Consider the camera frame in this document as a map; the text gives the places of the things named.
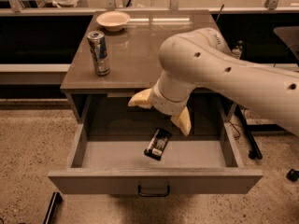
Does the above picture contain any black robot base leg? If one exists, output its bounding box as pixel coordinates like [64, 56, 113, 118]
[235, 105, 263, 160]

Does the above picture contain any open grey top drawer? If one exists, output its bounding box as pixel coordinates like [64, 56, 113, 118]
[48, 94, 263, 196]

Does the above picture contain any black drawer handle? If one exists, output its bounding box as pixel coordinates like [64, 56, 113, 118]
[137, 185, 171, 198]

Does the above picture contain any black rxbar chocolate bar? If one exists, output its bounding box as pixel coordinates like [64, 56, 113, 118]
[144, 128, 172, 161]

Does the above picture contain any white paper bowl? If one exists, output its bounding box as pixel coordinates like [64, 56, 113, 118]
[96, 11, 130, 32]

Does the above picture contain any grey cabinet with counter top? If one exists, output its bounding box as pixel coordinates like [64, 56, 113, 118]
[60, 9, 250, 123]

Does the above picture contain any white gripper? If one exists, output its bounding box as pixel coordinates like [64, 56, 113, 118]
[128, 72, 195, 136]

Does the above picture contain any black caster wheel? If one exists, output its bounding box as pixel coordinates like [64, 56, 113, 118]
[287, 169, 299, 181]

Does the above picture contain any small spray bottle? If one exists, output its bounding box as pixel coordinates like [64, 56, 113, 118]
[232, 40, 244, 59]

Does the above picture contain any black bar on floor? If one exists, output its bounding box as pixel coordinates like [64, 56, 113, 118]
[43, 192, 63, 224]

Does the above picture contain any metal railing with posts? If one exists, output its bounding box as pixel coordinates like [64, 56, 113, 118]
[0, 0, 299, 17]

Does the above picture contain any silver blue energy drink can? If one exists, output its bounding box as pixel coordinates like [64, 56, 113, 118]
[87, 31, 110, 76]

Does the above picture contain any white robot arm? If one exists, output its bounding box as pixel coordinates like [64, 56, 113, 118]
[128, 28, 299, 135]

